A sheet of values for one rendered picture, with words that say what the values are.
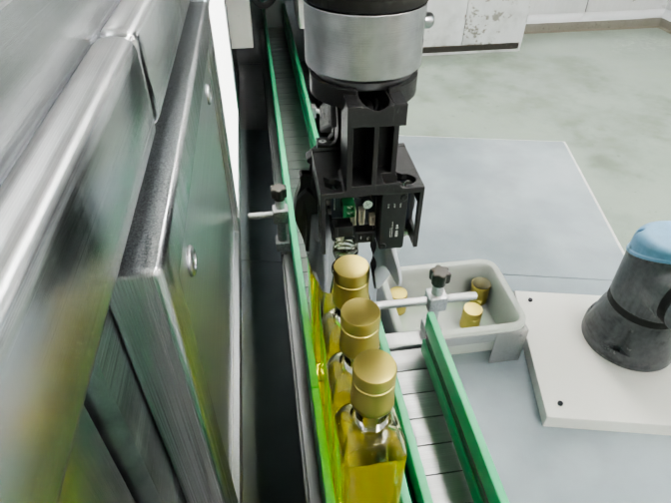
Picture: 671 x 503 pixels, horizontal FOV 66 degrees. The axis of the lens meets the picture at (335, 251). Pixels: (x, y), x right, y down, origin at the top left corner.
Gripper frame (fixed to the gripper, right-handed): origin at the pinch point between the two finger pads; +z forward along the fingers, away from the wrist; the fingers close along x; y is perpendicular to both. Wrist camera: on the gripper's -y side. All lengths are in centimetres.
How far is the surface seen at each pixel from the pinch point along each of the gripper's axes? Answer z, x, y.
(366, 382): -0.7, -0.9, 12.8
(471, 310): 34.0, 26.0, -24.4
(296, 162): 28, -1, -69
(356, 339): 0.9, -0.7, 7.3
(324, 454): 18.9, -3.7, 7.2
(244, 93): 41, -14, -141
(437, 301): 19.1, 14.7, -13.3
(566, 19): 105, 263, -422
